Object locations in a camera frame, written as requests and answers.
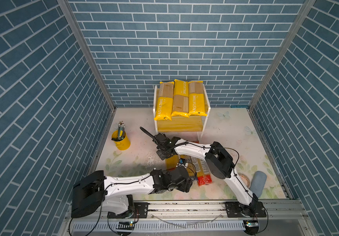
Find red labelled spaghetti package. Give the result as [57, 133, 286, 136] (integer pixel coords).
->
[191, 157, 212, 186]

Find grey blue oval pad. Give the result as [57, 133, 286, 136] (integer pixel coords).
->
[250, 171, 267, 198]

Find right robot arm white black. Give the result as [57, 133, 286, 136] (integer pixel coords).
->
[151, 133, 267, 217]

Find round tape roll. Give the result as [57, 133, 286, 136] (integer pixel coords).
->
[239, 173, 251, 188]

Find plain yellow pasta package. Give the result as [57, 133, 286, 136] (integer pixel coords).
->
[171, 80, 189, 118]

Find red yellow spaghetti package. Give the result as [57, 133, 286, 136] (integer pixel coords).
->
[165, 155, 180, 171]

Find yellow Pastatime pasta package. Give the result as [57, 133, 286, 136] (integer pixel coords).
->
[154, 82, 174, 121]
[188, 81, 207, 117]

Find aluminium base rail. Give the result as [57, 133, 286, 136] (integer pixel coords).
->
[58, 199, 317, 236]

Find white frame wooden shelf rack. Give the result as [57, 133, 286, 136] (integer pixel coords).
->
[154, 85, 211, 141]

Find yellow pen holder cup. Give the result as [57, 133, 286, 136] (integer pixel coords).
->
[111, 130, 131, 150]

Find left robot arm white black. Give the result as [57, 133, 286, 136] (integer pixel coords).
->
[71, 166, 193, 218]

